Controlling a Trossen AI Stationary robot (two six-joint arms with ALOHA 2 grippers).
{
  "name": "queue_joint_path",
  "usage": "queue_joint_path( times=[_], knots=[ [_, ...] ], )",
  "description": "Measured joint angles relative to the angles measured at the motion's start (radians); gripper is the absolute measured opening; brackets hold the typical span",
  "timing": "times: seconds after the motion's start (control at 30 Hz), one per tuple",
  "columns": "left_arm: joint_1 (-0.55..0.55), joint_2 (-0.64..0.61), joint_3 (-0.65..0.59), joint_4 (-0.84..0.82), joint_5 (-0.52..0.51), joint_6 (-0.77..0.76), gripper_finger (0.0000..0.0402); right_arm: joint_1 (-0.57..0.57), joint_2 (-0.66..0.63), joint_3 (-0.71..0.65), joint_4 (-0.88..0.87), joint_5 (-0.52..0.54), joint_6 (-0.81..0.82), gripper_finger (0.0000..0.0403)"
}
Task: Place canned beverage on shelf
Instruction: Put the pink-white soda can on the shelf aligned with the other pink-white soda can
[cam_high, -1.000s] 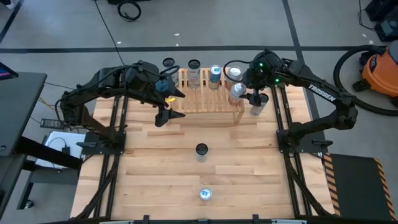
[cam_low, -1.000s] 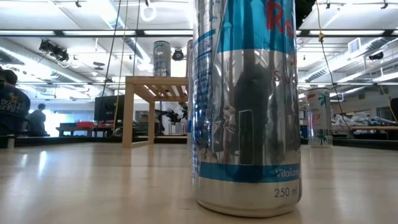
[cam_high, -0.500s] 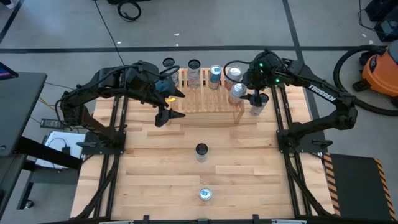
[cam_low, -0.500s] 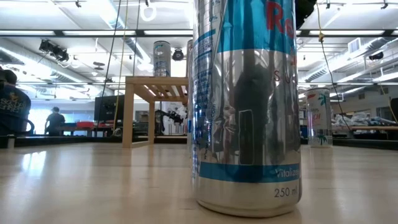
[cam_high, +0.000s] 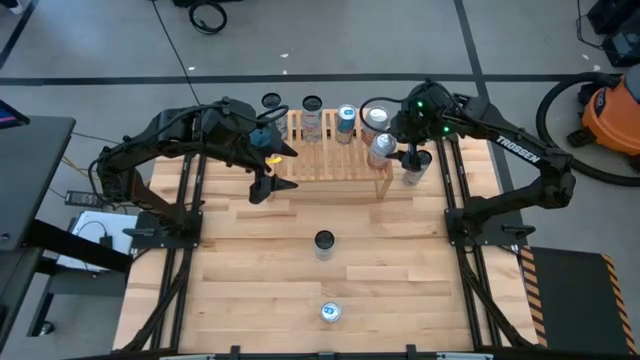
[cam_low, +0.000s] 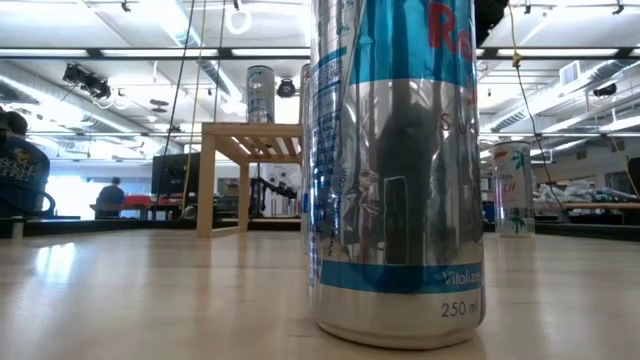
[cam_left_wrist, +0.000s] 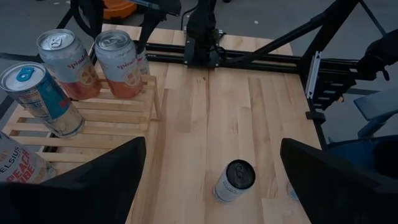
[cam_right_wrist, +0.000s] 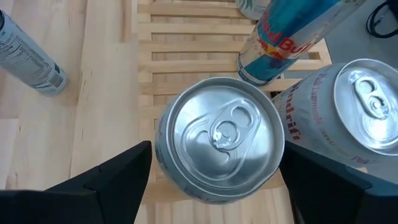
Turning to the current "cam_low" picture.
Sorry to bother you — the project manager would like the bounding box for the blue silver Red Bull can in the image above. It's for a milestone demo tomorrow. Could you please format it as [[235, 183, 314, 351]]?
[[302, 0, 486, 350]]

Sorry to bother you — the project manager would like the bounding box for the white Celsius Arctic Vibe can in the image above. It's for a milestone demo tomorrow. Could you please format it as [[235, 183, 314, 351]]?
[[245, 64, 276, 125]]

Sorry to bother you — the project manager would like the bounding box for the wooden slatted shelf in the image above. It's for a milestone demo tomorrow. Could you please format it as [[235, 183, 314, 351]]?
[[196, 122, 305, 239]]

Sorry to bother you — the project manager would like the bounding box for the black round ceiling lamp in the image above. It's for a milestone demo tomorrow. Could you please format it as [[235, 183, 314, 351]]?
[[276, 77, 297, 99]]

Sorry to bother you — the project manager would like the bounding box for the black monitor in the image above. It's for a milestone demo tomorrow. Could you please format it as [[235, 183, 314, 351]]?
[[151, 152, 201, 197]]

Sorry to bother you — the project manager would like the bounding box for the person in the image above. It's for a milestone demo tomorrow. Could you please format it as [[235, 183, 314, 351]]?
[[94, 176, 126, 220], [0, 107, 51, 221]]

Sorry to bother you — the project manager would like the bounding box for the black spot lamp cluster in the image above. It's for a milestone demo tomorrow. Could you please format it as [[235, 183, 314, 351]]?
[[62, 63, 112, 100]]

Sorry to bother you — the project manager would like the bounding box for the yellow cable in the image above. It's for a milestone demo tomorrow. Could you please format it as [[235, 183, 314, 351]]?
[[181, 0, 209, 211], [506, 0, 525, 70]]

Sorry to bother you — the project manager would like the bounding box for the black hanging cable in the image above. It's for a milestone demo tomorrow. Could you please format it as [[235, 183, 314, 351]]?
[[154, 0, 197, 207]]

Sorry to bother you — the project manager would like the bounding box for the white hanging ring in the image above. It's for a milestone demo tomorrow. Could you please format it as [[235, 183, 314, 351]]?
[[224, 0, 254, 36]]

